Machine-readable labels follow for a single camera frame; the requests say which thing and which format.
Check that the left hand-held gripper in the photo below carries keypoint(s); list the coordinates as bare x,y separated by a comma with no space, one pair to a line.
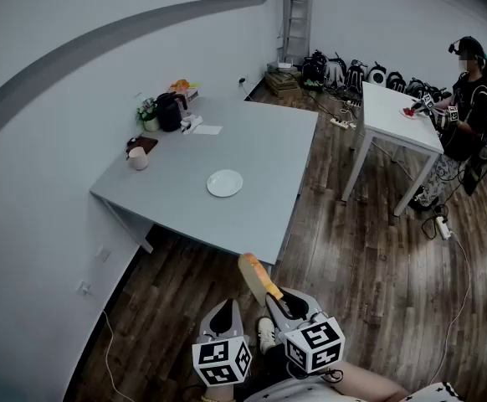
221,360

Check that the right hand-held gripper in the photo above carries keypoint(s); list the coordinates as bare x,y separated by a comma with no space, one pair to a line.
316,343

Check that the white round plate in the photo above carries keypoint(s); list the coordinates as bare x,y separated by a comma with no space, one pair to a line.
224,183

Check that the person's right forearm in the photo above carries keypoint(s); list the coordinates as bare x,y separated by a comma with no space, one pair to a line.
367,381

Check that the small dark red object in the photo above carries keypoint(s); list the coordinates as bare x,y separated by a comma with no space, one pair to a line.
408,112

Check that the person's white shoe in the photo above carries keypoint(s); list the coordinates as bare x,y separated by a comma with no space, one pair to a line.
265,334

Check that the person's black trouser leg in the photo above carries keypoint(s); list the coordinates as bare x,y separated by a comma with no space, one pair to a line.
275,364

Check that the person's white patterned shirt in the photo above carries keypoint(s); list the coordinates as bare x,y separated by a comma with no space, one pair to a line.
293,393

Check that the large grey table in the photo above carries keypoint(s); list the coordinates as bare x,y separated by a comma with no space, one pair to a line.
243,149

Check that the white power strip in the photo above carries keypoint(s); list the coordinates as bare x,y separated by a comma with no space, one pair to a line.
351,104
339,123
443,227

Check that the pale pink cup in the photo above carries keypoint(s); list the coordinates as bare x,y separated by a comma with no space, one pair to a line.
138,159

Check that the white paper sheet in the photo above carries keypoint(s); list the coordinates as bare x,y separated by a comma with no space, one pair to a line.
208,129

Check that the crumpled white tissue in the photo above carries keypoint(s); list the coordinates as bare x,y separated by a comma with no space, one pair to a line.
191,123

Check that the small white table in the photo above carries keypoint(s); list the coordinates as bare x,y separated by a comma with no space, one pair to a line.
390,115

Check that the black kettle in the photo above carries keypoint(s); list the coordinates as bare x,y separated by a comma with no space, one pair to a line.
169,113

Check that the small potted flowers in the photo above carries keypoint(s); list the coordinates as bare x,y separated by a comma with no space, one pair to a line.
148,113

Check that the stack of wooden crates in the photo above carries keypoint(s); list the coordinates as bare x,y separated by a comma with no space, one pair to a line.
283,83

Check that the small cardboard box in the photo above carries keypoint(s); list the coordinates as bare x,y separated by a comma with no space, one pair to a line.
191,96

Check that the row of backpacks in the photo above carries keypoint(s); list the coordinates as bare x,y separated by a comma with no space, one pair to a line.
354,78

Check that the orange and yellow packet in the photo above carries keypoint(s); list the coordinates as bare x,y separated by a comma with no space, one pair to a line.
181,84

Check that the white router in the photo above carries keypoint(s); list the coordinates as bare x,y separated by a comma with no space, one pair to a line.
281,65

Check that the metal ladder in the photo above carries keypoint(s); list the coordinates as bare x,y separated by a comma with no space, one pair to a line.
298,19

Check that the white wall socket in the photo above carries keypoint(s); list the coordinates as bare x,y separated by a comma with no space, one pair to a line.
103,254
85,287

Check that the black wall plug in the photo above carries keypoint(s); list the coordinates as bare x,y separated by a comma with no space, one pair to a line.
242,80

